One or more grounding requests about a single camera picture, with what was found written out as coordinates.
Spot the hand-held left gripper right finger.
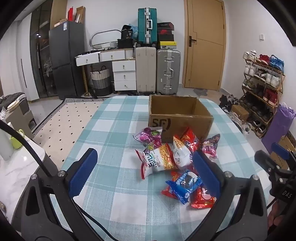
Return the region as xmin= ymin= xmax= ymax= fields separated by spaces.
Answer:
xmin=190 ymin=150 xmax=269 ymax=241

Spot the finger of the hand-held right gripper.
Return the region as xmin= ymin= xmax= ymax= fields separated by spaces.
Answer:
xmin=271 ymin=142 xmax=296 ymax=164
xmin=254 ymin=150 xmax=288 ymax=178

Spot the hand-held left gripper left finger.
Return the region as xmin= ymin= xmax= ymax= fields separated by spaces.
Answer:
xmin=11 ymin=148 xmax=99 ymax=241

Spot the blue cookie packet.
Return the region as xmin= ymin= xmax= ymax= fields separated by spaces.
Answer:
xmin=165 ymin=170 xmax=204 ymax=205

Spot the purple snack packet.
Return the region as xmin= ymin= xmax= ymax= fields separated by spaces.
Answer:
xmin=134 ymin=127 xmax=163 ymax=151
xmin=201 ymin=134 xmax=221 ymax=160

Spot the white orange noodle snack packet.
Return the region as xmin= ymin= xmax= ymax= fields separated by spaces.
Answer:
xmin=172 ymin=135 xmax=193 ymax=171
xmin=135 ymin=143 xmax=177 ymax=180

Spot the red cone snack packet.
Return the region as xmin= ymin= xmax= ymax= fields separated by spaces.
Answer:
xmin=180 ymin=127 xmax=201 ymax=153

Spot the person's right hand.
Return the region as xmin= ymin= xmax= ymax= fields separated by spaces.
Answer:
xmin=268 ymin=200 xmax=287 ymax=232

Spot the printed brown cardboard box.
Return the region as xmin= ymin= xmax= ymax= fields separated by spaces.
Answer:
xmin=269 ymin=132 xmax=296 ymax=167

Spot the purple bag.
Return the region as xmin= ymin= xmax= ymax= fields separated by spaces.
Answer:
xmin=261 ymin=103 xmax=296 ymax=153

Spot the cream dotted rug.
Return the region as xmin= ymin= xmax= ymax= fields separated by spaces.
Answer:
xmin=32 ymin=97 xmax=109 ymax=171

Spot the small plain cardboard box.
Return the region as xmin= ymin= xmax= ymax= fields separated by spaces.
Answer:
xmin=231 ymin=105 xmax=250 ymax=124

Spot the white marble side table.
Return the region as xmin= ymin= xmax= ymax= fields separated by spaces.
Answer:
xmin=0 ymin=132 xmax=59 ymax=223

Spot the wooden shoe rack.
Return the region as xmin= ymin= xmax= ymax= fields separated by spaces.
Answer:
xmin=239 ymin=52 xmax=286 ymax=139

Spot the pile of loose shoes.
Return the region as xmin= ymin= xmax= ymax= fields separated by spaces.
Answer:
xmin=218 ymin=94 xmax=252 ymax=135

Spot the shoe rack with shoes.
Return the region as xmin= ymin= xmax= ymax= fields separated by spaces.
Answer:
xmin=240 ymin=50 xmax=285 ymax=138

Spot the green mug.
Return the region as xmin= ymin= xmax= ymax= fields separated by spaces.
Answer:
xmin=10 ymin=129 xmax=25 ymax=149

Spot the white plastic bottle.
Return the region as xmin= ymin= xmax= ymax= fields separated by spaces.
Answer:
xmin=0 ymin=125 xmax=13 ymax=161

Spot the beige storage bin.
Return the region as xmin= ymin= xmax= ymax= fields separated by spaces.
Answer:
xmin=5 ymin=96 xmax=37 ymax=139

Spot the grey white woven basket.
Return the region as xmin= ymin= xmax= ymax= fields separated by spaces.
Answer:
xmin=90 ymin=65 xmax=112 ymax=96

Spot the grey blanket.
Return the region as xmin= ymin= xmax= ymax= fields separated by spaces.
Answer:
xmin=0 ymin=92 xmax=26 ymax=109

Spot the silver suitcase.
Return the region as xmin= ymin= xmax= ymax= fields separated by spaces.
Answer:
xmin=156 ymin=49 xmax=181 ymax=95

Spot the white desk with drawers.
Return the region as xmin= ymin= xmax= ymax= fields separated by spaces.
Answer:
xmin=75 ymin=49 xmax=137 ymax=96

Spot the dark grey fridge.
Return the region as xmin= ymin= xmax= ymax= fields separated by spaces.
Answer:
xmin=48 ymin=21 xmax=86 ymax=100

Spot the wooden door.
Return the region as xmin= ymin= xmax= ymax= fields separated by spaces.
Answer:
xmin=184 ymin=0 xmax=226 ymax=91

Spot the beige suitcase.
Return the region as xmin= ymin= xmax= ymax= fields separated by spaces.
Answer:
xmin=135 ymin=46 xmax=158 ymax=95

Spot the dark glass door cabinet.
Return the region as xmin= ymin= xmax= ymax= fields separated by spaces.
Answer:
xmin=30 ymin=2 xmax=60 ymax=99

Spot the yellow black shoe box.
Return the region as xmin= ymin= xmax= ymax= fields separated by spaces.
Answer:
xmin=157 ymin=41 xmax=178 ymax=50

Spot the black bag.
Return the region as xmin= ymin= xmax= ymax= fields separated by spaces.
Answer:
xmin=117 ymin=38 xmax=134 ymax=49

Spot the chrome curved tube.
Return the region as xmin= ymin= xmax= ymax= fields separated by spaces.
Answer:
xmin=90 ymin=29 xmax=122 ymax=49

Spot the black gift box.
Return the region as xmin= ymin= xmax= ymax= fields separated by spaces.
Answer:
xmin=121 ymin=24 xmax=134 ymax=40

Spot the blue plastic bag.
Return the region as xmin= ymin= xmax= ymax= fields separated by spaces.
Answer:
xmin=129 ymin=23 xmax=139 ymax=40

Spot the flat labelled cardboard box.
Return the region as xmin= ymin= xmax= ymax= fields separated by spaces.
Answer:
xmin=54 ymin=19 xmax=70 ymax=28

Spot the tall cardboard carton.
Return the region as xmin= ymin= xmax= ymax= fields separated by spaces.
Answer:
xmin=75 ymin=6 xmax=86 ymax=24

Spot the teal suitcase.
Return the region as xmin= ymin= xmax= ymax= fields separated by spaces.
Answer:
xmin=138 ymin=8 xmax=158 ymax=45

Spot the black cable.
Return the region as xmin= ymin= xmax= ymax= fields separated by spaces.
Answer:
xmin=0 ymin=119 xmax=53 ymax=178

